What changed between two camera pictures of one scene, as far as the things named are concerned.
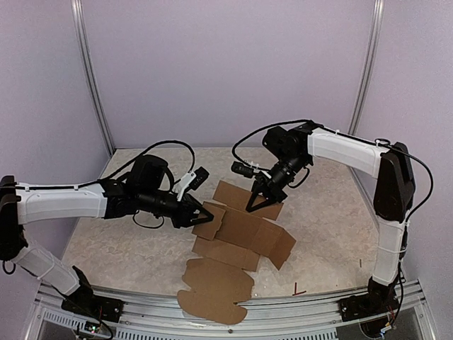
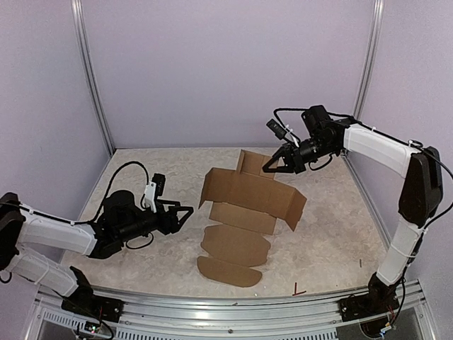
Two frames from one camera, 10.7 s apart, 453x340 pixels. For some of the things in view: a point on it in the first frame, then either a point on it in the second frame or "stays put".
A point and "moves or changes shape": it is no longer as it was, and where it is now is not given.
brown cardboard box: x=226 y=248 moves or changes shape
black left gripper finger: x=194 y=201 -> x=161 y=202
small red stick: x=298 y=293 stays put
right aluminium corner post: x=376 y=20 stays put
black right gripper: x=274 y=191 -> x=293 y=159
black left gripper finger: x=202 y=220 -> x=185 y=217
